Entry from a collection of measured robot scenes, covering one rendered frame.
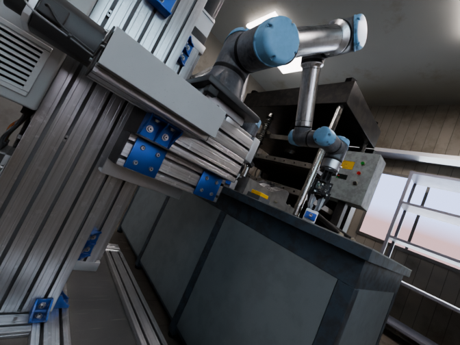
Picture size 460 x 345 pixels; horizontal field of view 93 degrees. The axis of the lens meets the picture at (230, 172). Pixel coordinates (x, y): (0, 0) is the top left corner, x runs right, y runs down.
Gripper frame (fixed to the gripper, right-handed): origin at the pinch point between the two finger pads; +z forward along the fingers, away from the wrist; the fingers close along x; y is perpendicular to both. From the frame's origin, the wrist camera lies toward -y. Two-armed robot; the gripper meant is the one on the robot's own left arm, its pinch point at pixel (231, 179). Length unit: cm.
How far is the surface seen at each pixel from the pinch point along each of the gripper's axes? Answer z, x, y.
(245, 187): 1.2, 7.3, -4.9
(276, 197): -2.1, 6.3, -31.6
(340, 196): -25, 12, -92
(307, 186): -23, -9, -79
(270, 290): 34, 44, -5
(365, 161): -55, 19, -92
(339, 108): -93, -9, -79
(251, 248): 25.0, 27.9, -3.9
